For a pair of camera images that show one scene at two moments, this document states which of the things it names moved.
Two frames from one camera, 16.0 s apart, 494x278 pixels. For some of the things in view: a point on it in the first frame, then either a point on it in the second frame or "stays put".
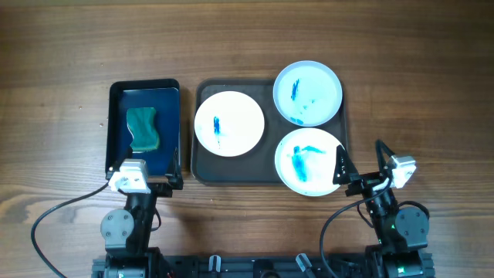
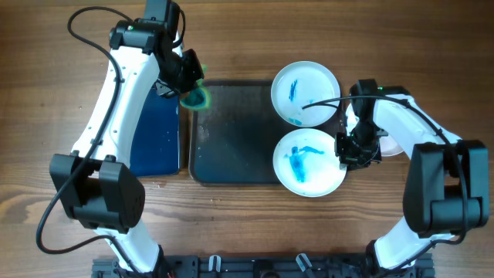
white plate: (229, 123) → (391, 116)
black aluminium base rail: (302, 266) stays put
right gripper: (365, 184) → (348, 150)
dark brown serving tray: (257, 167) stays put
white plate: (305, 162) stays put
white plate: (307, 93) stays put
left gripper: (173, 184) → (192, 60)
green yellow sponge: (142, 121) → (200, 98)
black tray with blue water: (143, 123) stays put
